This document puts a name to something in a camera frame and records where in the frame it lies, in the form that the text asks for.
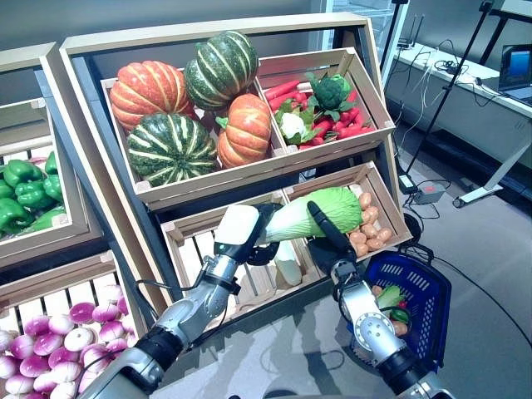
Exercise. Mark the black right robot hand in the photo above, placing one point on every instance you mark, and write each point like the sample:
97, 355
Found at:
332, 249

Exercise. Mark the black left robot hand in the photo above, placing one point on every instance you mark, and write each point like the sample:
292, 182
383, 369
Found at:
237, 228

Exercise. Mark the bright green napa cabbage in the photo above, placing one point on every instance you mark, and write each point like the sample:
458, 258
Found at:
345, 205

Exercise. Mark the long pale napa cabbage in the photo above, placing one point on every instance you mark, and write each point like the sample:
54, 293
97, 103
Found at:
289, 268

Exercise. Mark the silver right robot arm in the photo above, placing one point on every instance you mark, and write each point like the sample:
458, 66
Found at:
374, 332

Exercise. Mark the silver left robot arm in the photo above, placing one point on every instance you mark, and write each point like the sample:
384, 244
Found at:
199, 303

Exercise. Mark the blue plastic shopping basket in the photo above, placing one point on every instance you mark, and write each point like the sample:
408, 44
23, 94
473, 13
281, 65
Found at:
442, 291

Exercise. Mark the brown potato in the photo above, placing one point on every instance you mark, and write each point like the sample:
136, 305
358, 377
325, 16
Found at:
357, 239
367, 230
400, 328
376, 290
361, 249
374, 244
365, 200
370, 215
384, 234

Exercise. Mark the wooden slatted cabbage crate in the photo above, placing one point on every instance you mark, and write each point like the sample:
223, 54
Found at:
195, 249

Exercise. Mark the wooden pumpkin crate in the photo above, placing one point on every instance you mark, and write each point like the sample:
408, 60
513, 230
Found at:
208, 183

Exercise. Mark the wooden potato crate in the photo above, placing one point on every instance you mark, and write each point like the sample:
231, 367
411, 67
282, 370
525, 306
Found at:
397, 220

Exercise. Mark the small napa cabbage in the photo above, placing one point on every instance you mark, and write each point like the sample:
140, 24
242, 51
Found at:
388, 297

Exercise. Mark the green bell pepper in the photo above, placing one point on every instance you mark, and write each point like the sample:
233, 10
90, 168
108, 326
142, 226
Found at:
45, 218
35, 193
400, 314
21, 172
52, 162
54, 187
4, 189
12, 214

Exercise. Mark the small orange pumpkin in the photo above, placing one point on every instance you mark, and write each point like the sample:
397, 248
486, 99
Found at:
245, 131

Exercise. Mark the black power brick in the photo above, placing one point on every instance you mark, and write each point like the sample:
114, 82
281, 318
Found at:
406, 183

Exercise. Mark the wooden carrot crate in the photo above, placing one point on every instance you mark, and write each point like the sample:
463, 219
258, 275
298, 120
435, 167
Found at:
332, 146

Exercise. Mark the green striped pumpkin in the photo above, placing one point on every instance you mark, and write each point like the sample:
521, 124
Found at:
170, 149
220, 70

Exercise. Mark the grey power box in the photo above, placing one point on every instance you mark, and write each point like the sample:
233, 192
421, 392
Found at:
430, 194

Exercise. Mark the white cauliflower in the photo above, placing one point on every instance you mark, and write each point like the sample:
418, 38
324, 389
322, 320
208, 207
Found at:
293, 124

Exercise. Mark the green broccoli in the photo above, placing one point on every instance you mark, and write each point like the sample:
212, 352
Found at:
330, 89

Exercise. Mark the large orange pumpkin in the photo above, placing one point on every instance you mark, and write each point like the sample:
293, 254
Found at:
145, 93

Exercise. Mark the wooden pepper crate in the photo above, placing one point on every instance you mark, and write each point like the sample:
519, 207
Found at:
50, 234

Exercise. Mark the wooden turnip crate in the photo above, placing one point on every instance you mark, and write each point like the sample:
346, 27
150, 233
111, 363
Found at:
54, 278

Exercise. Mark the black tripod stand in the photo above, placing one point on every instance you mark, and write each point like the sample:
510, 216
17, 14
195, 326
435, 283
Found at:
449, 86

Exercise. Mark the white desk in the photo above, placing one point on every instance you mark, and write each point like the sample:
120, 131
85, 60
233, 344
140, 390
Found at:
515, 8
478, 108

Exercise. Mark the black antenna router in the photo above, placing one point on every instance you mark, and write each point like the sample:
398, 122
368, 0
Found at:
404, 44

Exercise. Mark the glass door cabinet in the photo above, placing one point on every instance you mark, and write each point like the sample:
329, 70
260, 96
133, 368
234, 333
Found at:
374, 25

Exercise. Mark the open laptop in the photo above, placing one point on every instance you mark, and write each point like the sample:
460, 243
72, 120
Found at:
517, 62

